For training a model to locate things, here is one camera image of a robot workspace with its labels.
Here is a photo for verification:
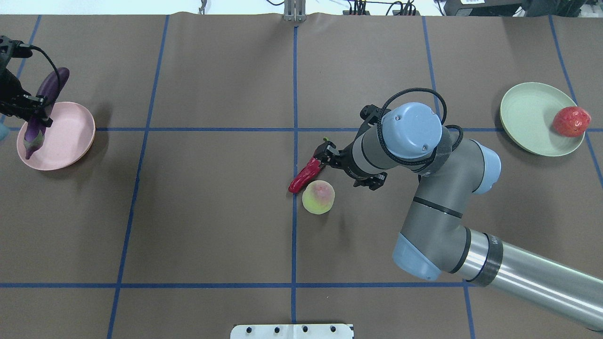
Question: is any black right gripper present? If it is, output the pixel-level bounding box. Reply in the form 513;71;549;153
313;141;388;191

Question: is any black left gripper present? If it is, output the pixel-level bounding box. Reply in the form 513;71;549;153
0;71;43;121

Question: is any purple eggplant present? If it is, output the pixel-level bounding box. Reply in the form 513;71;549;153
23;67;70;160

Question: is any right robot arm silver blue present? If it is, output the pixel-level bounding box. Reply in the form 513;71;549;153
314;102;603;332

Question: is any red chili pepper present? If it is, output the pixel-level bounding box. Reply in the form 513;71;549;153
288;144;326;194

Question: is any yellow green peach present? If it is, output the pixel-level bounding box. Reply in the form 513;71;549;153
302;180;335;215

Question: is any pink plate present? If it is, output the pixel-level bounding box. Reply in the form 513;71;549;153
16;102;96;171

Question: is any green plate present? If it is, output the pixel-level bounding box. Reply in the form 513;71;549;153
499;82;585;157

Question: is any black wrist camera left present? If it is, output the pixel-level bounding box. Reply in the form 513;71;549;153
0;36;33;61

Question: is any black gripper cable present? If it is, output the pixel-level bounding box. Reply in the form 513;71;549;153
377;88;464;165

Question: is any aluminium frame post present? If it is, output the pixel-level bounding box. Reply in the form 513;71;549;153
284;0;307;23

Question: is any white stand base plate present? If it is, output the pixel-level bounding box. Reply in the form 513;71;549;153
230;323;355;339

